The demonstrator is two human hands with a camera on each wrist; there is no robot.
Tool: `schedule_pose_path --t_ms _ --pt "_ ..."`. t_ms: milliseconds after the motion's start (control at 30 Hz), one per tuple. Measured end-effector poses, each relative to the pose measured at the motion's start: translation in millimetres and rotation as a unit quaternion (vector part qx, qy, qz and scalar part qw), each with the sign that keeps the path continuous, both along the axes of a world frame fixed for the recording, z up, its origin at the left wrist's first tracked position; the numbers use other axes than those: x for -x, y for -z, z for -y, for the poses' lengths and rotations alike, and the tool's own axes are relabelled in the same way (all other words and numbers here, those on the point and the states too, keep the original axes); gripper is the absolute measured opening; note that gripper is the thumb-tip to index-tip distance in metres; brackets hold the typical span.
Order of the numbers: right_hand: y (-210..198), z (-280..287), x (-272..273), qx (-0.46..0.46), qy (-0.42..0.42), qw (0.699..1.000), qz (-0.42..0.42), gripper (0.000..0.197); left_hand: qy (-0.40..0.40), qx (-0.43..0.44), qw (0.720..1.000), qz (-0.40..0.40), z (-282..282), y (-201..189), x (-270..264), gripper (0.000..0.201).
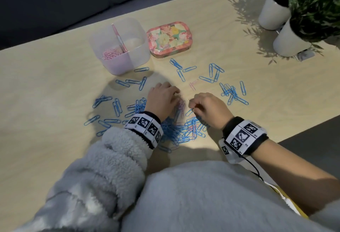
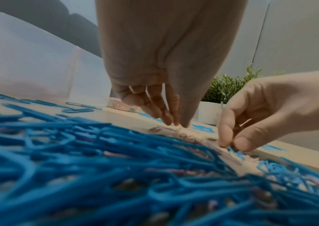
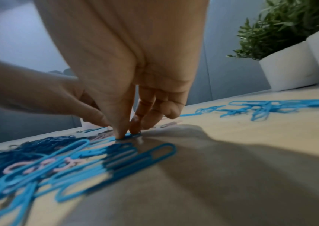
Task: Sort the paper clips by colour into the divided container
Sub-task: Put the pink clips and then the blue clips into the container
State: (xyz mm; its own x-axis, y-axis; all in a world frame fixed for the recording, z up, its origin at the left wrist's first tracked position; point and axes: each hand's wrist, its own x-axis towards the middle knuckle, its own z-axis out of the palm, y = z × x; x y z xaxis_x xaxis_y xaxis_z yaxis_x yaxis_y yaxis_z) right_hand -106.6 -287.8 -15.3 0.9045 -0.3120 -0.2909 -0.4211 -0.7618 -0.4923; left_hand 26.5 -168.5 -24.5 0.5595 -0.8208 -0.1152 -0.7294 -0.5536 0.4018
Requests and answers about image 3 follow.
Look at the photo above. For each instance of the person's left hand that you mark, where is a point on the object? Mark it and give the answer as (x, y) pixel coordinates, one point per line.
(36, 88)

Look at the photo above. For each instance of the group of blue paper clips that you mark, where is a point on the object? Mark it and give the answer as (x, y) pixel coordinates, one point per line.
(262, 107)

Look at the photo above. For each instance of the pile of mixed paper clips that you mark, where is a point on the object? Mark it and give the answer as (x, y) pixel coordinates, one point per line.
(64, 167)

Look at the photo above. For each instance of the person's right hand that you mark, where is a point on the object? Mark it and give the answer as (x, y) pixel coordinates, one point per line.
(120, 44)

